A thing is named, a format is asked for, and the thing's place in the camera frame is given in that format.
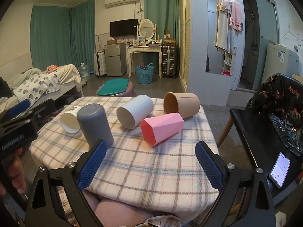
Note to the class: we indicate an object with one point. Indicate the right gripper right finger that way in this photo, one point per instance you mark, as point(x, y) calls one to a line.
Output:
point(256, 207)

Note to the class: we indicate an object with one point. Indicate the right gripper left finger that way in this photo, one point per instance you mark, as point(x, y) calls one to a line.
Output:
point(44, 206)

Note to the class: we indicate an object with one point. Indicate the grey plastic cup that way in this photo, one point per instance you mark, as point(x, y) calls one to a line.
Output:
point(94, 124)

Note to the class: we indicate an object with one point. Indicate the white floral paper cup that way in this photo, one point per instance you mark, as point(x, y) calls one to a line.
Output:
point(68, 120)

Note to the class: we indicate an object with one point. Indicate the pink faceted cup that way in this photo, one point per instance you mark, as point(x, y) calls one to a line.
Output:
point(159, 128)

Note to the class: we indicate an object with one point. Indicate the brown paper cup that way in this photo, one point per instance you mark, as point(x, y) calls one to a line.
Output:
point(186, 104)

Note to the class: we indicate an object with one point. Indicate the person's left hand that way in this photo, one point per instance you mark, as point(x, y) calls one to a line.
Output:
point(15, 172)

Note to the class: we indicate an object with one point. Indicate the smartphone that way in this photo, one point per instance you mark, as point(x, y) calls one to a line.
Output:
point(280, 169)

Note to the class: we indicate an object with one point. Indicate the black chair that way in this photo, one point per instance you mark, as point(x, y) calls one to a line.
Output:
point(262, 146)

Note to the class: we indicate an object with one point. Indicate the bed with blankets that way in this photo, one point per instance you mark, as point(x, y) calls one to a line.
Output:
point(35, 85)

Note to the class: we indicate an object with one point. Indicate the water jug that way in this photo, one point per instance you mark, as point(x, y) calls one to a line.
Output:
point(84, 71)

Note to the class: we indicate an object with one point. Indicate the plaid tablecloth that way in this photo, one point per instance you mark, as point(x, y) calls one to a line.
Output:
point(166, 177)

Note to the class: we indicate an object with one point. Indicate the green curtain left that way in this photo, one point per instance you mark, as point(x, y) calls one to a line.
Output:
point(61, 35)

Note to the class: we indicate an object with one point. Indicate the green curtain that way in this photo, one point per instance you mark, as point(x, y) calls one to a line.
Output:
point(165, 15)
point(61, 35)

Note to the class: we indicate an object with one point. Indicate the white suitcase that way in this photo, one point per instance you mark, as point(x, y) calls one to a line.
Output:
point(99, 64)

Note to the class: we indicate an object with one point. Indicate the green cushion stool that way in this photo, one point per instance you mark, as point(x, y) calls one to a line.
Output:
point(117, 87)

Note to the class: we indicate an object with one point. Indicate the small grey refrigerator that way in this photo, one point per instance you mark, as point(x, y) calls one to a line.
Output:
point(115, 58)

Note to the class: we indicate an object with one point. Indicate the blue laundry basket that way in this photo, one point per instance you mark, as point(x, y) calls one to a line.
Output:
point(144, 73)

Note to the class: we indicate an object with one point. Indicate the washing machine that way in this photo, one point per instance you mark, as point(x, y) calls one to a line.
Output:
point(280, 60)

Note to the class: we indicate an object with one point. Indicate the black television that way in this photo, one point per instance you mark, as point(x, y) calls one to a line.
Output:
point(124, 27)

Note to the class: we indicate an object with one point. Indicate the dark trunk suitcase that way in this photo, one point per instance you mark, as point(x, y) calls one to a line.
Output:
point(169, 61)

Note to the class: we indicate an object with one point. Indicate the oval vanity mirror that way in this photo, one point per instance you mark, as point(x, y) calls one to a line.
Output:
point(147, 29)

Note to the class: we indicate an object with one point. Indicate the white air conditioner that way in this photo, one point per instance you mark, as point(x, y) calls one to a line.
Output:
point(114, 3)

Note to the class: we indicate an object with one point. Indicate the green curtain right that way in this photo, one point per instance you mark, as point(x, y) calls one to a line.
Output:
point(165, 15)

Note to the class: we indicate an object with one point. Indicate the pink towel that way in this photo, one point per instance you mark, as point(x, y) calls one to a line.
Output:
point(235, 11)

